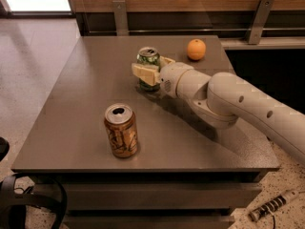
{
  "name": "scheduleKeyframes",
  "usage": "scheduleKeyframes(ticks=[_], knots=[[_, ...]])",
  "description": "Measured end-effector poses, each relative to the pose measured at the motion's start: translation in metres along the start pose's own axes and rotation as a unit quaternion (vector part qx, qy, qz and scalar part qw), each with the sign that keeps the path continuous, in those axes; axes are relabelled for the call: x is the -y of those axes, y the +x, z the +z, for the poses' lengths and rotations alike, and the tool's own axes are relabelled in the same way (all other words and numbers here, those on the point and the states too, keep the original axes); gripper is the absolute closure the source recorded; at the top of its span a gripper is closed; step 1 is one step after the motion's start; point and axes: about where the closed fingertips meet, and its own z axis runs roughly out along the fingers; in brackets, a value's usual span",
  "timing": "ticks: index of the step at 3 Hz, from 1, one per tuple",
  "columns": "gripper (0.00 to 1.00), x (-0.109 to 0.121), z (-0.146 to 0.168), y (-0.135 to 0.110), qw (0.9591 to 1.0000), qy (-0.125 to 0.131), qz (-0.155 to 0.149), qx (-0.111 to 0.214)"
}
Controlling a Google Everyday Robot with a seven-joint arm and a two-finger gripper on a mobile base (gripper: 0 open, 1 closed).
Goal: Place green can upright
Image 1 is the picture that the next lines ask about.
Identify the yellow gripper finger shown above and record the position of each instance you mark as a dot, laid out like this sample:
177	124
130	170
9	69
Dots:
148	73
164	61

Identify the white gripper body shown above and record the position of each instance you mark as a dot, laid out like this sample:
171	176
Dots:
171	77

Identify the green soda can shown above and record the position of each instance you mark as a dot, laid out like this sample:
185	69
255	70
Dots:
149	56

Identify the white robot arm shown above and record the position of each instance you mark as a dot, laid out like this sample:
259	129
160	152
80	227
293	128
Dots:
221	99

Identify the orange brown soda can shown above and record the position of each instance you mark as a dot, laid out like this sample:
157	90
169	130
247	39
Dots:
121	128

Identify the orange fruit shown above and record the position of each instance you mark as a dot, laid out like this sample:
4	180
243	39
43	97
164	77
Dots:
196	49

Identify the grey drawer cabinet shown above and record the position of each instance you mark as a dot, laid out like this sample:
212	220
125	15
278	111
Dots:
184	175

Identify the black chair edge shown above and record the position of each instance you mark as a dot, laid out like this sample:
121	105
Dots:
4	148

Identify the white power strip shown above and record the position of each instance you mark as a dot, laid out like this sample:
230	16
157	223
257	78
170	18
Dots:
273	205

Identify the left metal bracket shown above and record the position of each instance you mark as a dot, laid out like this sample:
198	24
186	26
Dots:
120	17

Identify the metal bracket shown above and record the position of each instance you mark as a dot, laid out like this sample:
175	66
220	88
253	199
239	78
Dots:
261	15
120	17

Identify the right metal bracket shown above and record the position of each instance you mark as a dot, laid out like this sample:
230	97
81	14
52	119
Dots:
261	15

